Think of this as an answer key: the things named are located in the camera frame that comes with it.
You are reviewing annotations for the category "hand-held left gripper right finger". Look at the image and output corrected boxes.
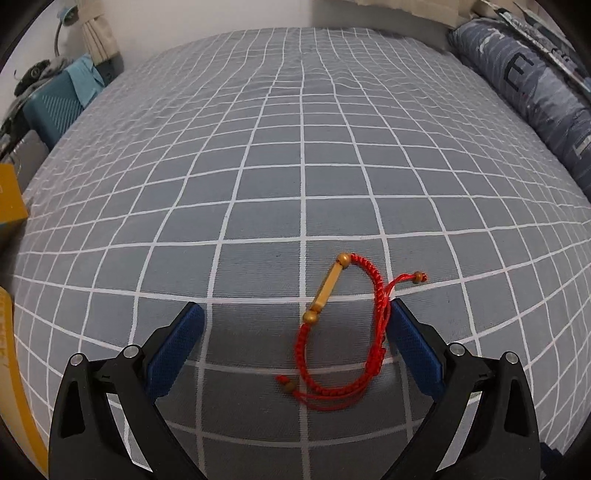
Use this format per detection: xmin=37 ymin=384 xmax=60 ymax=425
xmin=390 ymin=298 xmax=542 ymax=480

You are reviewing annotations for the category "narrow beige curtain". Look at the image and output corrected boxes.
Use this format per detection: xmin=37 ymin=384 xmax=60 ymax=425
xmin=81 ymin=0 xmax=123 ymax=77

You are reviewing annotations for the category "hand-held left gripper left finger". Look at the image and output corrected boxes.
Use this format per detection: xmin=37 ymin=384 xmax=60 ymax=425
xmin=47 ymin=302 xmax=206 ymax=480

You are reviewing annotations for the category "grey patterned pillow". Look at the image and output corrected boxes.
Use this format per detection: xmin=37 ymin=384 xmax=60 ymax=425
xmin=471 ymin=0 xmax=591 ymax=93

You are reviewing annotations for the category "teal suitcase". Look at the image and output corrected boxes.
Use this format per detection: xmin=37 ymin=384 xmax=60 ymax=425
xmin=23 ymin=69 xmax=100 ymax=151

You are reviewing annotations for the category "blue grey printed folded quilt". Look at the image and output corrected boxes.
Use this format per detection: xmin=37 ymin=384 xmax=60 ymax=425
xmin=445 ymin=16 xmax=591 ymax=204

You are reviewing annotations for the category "teal cloth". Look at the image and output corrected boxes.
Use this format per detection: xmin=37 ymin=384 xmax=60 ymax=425
xmin=65 ymin=55 xmax=107 ymax=110

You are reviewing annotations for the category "red cord bracelet gold tube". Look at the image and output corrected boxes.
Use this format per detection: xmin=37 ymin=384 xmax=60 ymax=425
xmin=276 ymin=251 xmax=428 ymax=414

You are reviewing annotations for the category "grey checked bed sheet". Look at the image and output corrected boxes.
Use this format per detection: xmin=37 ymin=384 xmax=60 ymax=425
xmin=9 ymin=25 xmax=591 ymax=480

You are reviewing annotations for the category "blue desk lamp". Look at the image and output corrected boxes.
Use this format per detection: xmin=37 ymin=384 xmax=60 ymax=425
xmin=52 ymin=4 xmax=80 ymax=58

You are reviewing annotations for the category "black bag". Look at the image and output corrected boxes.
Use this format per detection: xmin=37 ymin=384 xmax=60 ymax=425
xmin=14 ymin=58 xmax=65 ymax=95

